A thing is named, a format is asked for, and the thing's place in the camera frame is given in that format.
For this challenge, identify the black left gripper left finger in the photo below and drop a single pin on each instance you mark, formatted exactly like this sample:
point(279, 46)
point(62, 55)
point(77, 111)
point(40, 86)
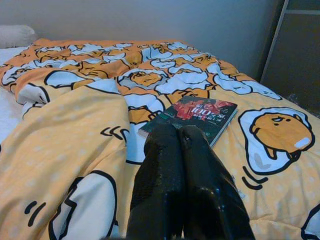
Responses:
point(160, 175)

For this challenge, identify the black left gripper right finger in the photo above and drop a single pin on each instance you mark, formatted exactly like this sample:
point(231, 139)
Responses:
point(207, 190)

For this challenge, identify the dark book with red cover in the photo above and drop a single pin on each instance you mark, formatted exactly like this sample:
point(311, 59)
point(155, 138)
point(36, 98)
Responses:
point(200, 112)

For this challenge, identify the yellow cartoon egg duvet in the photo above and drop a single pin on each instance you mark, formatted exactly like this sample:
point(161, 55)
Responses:
point(75, 140)

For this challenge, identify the white bed mattress sheet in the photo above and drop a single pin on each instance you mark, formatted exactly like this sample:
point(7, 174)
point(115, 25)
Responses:
point(7, 115)

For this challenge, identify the dark wardrobe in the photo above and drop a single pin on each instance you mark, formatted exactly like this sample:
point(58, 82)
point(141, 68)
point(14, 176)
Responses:
point(295, 50)

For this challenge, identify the cream knot pillow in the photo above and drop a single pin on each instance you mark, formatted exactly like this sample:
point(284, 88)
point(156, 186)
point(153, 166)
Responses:
point(15, 36)

